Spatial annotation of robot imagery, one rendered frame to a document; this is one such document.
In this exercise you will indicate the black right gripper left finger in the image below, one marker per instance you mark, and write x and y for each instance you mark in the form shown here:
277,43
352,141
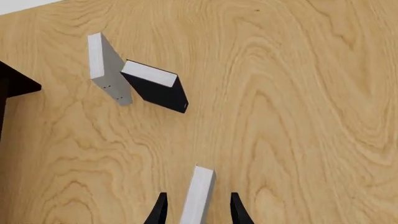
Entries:
158,213

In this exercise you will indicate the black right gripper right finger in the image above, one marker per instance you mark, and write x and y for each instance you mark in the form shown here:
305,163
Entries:
238,213

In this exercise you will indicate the white-paged book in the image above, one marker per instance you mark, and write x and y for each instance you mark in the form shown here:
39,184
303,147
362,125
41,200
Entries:
199,196

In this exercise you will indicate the dark wooden cabinet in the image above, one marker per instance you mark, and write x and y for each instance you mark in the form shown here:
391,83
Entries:
12,86

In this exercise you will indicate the black-covered book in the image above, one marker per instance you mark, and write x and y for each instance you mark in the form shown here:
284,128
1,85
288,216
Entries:
158,88

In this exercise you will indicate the grey-covered book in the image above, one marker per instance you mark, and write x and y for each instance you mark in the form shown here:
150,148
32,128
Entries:
107,67

